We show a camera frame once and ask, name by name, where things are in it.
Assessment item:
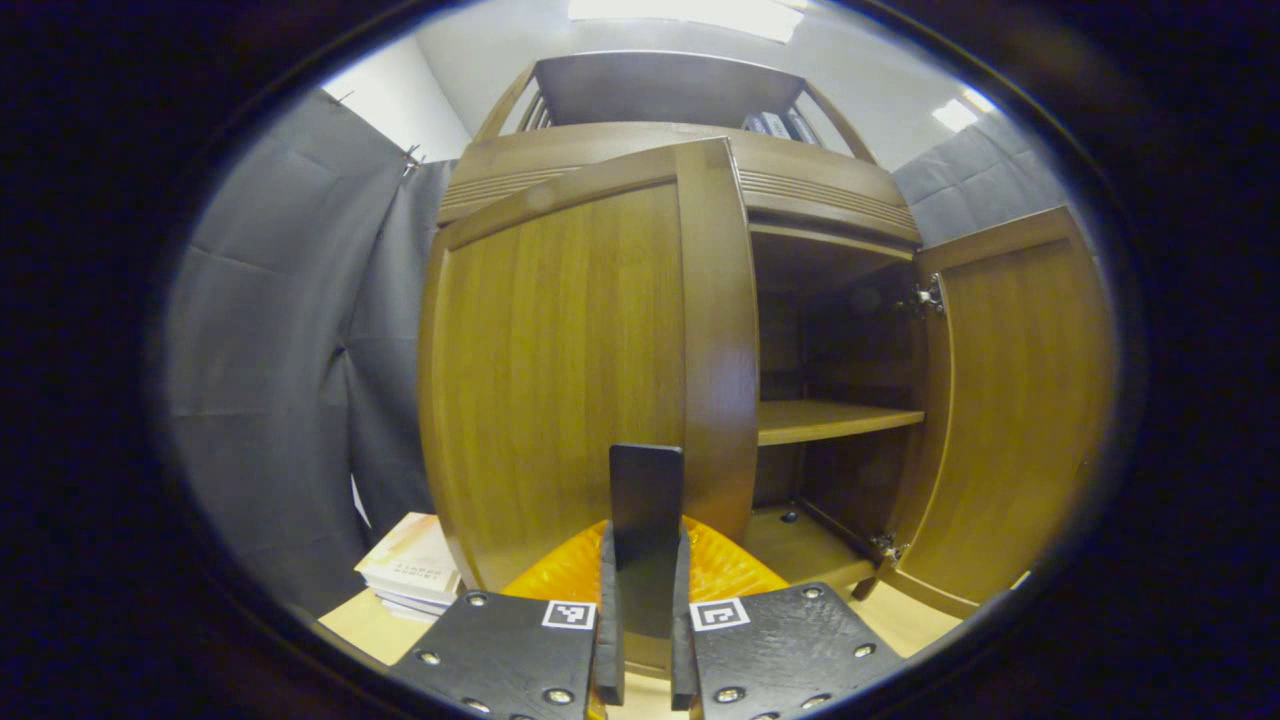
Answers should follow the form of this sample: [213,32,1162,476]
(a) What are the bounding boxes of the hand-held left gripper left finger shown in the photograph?
[388,520,626,720]

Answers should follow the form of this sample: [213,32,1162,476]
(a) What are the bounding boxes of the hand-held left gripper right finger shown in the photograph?
[670,515,906,720]

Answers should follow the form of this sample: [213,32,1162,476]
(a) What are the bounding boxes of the white and orange book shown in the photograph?
[355,512,463,599]

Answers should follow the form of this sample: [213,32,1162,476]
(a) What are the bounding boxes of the wooden shoe cabinet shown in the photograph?
[437,50,946,601]

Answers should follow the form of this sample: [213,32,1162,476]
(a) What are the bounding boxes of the wooden shoe cabinet door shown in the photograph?
[418,138,761,681]
[880,205,1116,621]

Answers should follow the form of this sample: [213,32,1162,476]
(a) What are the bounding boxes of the large ceiling light panel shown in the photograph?
[568,0,806,43]

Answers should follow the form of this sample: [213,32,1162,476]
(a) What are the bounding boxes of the small ceiling light panel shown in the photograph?
[932,90,999,133]

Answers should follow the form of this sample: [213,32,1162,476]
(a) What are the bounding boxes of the wooden cabinet drawer with knob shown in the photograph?
[437,122,921,246]

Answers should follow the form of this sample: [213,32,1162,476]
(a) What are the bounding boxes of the black backdrop cloth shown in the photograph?
[165,90,1071,616]

